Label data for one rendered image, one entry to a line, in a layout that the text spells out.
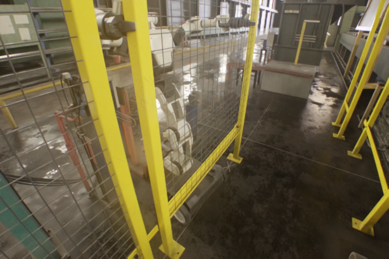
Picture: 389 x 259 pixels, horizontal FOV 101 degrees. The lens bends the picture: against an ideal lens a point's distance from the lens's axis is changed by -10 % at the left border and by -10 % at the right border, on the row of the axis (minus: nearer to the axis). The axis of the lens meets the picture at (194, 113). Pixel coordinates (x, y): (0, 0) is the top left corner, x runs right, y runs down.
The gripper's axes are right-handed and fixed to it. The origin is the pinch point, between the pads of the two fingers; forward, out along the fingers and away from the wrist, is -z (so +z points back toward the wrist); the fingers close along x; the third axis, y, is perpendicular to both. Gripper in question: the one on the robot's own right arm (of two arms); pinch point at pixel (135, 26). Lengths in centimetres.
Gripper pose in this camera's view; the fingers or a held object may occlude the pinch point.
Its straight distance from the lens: 59.3
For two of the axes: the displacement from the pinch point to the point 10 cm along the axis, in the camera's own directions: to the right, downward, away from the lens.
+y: 0.0, 8.8, 4.7
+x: 5.5, -3.9, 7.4
